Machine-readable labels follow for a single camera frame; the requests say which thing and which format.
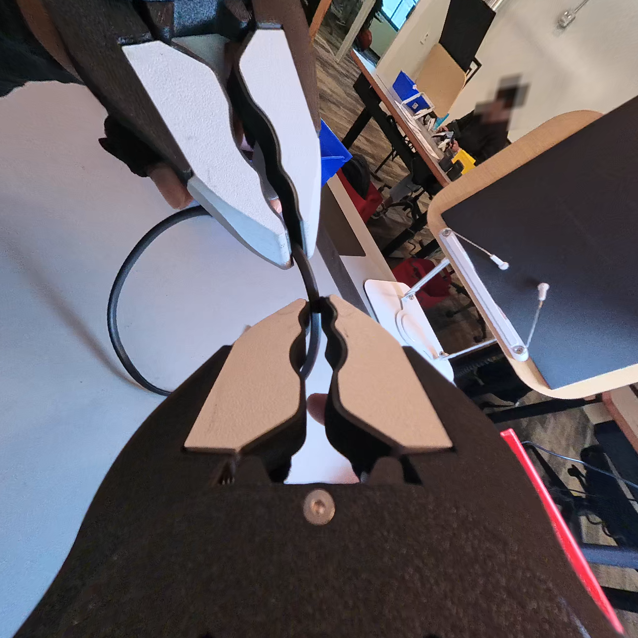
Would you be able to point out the blue plastic bin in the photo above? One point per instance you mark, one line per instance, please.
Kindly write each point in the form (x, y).
(331, 164)
(404, 85)

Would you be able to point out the yellow plastic bin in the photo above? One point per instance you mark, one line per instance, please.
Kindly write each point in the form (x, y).
(464, 160)

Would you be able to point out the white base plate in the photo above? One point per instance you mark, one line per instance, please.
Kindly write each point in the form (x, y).
(384, 299)

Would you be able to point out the person's left hand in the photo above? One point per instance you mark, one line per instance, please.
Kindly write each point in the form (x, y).
(129, 144)

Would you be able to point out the person's right hand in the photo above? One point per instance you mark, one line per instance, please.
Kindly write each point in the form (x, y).
(316, 408)

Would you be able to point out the wooden side desk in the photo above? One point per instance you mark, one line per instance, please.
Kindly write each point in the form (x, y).
(623, 413)

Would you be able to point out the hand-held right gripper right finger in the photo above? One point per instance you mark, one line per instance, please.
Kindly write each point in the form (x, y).
(384, 389)

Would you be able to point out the black divider panel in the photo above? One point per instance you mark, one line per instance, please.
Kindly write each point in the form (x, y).
(548, 224)

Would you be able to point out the black wall board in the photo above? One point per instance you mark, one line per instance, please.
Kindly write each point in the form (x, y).
(468, 30)

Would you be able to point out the light wooden board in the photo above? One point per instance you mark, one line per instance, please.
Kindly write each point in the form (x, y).
(441, 79)

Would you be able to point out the metal wall hook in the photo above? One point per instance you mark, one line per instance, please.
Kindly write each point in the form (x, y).
(568, 17)

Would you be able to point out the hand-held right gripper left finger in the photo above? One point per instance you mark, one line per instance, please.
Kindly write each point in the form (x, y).
(249, 389)

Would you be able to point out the person's left forearm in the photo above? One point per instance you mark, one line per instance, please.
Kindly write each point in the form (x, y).
(30, 74)

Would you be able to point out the red bag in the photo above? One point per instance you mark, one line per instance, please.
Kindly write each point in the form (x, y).
(369, 199)
(423, 276)

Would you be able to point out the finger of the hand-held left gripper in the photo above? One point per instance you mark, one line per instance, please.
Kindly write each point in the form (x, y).
(199, 129)
(294, 124)

